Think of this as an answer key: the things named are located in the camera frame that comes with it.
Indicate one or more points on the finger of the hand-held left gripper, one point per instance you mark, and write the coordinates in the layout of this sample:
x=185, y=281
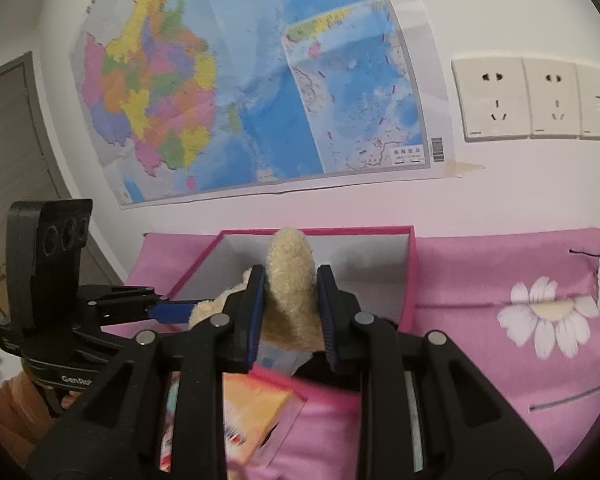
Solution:
x=174, y=313

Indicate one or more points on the pink storage box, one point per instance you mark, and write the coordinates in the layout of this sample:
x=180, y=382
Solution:
x=375, y=280

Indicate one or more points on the beige plush toy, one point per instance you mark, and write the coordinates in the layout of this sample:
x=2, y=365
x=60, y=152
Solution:
x=290, y=285

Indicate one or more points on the brown door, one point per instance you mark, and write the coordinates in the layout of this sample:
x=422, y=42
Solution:
x=15, y=160

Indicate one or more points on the colourful wall map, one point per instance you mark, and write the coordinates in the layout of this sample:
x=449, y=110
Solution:
x=230, y=85

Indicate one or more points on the beige tape strip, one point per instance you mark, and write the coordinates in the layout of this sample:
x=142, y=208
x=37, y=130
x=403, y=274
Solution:
x=467, y=169

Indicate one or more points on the white wall socket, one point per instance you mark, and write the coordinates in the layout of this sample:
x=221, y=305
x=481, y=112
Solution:
x=555, y=97
x=490, y=97

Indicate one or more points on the narrow white wall plate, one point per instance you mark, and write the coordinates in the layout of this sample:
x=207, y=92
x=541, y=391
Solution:
x=596, y=102

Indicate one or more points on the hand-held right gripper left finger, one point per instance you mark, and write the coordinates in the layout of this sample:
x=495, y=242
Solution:
x=256, y=312

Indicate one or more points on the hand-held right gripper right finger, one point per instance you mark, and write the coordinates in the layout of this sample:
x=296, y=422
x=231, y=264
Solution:
x=328, y=312

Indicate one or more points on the person's left forearm orange sleeve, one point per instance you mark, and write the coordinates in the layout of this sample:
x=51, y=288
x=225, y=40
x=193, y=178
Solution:
x=10, y=410

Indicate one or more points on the person's left hand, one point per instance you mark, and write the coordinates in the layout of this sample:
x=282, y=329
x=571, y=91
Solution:
x=69, y=401

